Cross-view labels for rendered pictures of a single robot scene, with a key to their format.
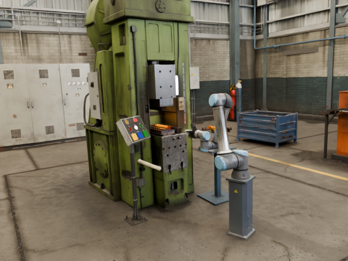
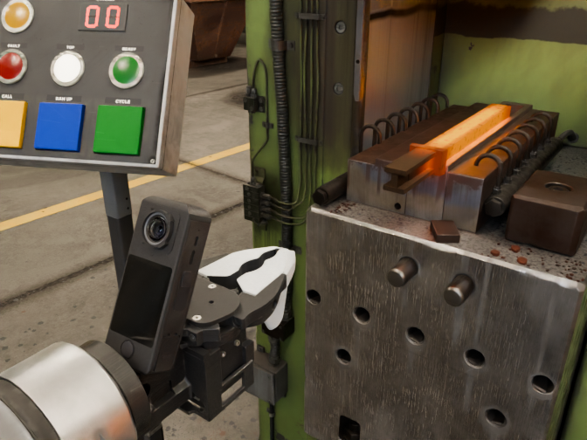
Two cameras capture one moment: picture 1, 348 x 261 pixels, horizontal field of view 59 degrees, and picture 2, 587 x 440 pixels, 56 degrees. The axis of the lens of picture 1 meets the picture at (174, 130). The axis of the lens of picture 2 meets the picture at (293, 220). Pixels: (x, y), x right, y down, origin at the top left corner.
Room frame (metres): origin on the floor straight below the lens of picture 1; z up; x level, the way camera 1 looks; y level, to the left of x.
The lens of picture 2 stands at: (3.37, -0.56, 1.25)
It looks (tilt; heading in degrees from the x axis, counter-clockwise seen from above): 25 degrees down; 71
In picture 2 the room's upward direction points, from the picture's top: straight up
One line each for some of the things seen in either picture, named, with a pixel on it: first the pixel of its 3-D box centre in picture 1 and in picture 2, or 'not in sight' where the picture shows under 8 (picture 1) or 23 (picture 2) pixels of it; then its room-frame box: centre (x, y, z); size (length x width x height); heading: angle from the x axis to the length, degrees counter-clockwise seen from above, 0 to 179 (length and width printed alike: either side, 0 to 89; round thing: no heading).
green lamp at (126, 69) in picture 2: not in sight; (126, 70); (3.41, 0.36, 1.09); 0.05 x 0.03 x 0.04; 126
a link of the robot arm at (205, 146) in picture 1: (205, 145); not in sight; (3.25, -0.33, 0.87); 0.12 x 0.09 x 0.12; 116
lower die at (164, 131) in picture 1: (158, 129); (462, 149); (3.93, 0.20, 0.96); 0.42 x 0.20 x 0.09; 36
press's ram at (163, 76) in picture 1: (159, 81); not in sight; (3.95, 0.16, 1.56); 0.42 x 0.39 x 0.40; 36
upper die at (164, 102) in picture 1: (157, 101); not in sight; (3.93, 0.20, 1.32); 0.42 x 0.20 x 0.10; 36
